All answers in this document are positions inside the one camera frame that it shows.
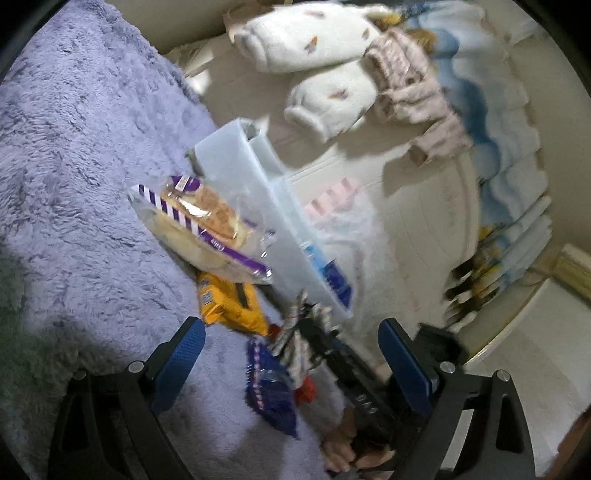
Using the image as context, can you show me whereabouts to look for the bread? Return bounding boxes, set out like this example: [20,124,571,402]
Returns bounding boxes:
[128,173,278,284]

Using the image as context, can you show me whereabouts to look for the purple fuzzy blanket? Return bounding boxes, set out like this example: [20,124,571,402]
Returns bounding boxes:
[0,0,352,480]

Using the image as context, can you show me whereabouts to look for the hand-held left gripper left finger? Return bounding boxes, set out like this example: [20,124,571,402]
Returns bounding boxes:
[46,316,207,480]

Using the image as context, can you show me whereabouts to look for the blue printed quilt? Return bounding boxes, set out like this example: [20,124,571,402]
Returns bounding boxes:
[383,0,555,333]

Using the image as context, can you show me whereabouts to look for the blue snack packet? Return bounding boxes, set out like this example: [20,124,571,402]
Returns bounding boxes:
[245,337,298,439]

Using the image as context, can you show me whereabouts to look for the white fabric bag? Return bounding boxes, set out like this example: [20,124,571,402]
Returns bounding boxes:
[193,117,386,324]

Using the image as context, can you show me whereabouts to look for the person's right hand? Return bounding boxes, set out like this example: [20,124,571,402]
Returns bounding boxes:
[321,412,397,475]

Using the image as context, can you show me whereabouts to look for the pink knit garment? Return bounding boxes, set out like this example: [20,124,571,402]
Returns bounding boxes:
[362,25,472,164]

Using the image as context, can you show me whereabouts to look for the plaid fabric pouch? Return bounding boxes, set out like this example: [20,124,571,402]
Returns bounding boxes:
[270,291,338,388]

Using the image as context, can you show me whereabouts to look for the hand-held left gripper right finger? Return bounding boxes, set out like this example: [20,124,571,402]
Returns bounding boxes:
[378,318,543,480]

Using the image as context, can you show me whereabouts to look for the red snack packet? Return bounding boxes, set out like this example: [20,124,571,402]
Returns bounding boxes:
[294,375,317,406]

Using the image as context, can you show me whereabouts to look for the blue cardboard box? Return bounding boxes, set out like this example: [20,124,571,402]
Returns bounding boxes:
[300,240,354,308]

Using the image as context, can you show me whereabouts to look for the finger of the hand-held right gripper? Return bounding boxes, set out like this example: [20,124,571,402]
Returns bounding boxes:
[418,323,468,374]
[295,318,371,385]

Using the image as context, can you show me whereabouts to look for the pink fluffy cloth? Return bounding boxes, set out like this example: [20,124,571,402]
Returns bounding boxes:
[302,178,363,222]

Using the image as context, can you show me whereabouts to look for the white fluffy slippers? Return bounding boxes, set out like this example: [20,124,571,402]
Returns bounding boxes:
[224,0,384,144]

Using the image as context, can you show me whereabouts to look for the yellow snack packet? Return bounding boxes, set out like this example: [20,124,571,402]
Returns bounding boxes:
[196,270,271,335]

